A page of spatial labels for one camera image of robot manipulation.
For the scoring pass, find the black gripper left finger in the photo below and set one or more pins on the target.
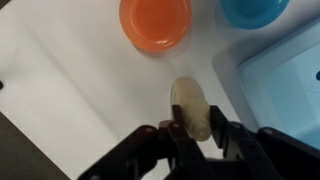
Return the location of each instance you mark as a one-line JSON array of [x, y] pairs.
[[150, 153]]

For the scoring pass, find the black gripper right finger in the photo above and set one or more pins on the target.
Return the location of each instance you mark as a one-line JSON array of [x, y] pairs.
[[280, 156]]

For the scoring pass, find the white toy bottle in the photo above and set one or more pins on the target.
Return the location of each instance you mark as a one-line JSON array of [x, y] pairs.
[[193, 106]]

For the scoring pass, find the orange toy plate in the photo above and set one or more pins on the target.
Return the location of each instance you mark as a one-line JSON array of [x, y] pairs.
[[156, 23]]

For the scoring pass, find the blue toy plate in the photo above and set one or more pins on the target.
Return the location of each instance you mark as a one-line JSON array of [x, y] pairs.
[[253, 13]]

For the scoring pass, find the light blue toy sink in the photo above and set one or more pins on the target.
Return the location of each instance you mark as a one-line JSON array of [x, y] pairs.
[[286, 86]]

